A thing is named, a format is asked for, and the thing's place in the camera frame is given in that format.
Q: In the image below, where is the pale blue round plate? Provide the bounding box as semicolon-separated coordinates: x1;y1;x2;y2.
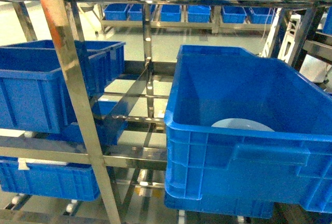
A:
212;118;274;132

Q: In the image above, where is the blue ribbed crate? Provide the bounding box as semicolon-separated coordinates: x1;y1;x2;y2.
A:
163;53;332;213

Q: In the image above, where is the stainless steel shelf rack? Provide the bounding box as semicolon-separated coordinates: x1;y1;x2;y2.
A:
2;0;331;223

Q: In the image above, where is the blue bin lower middle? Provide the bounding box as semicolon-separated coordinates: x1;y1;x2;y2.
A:
46;101;128;145

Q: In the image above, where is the blue crate under right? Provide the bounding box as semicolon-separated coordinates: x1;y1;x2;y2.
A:
163;44;275;219

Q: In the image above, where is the blue bin behind left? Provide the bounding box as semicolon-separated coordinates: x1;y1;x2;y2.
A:
4;40;126;84

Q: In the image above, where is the far rack blue bin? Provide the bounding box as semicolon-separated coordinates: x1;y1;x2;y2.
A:
188;5;211;23
160;5;181;22
128;4;143;21
104;4;130;21
221;6;246;24
244;7;274;24

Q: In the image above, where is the small blue bin lower left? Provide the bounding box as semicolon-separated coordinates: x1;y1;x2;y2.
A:
1;157;100;201

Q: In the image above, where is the large blue bin left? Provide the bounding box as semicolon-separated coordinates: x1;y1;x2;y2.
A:
1;47;106;134

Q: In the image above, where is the white plastic part in bin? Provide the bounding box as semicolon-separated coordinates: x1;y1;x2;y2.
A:
18;158;68;170

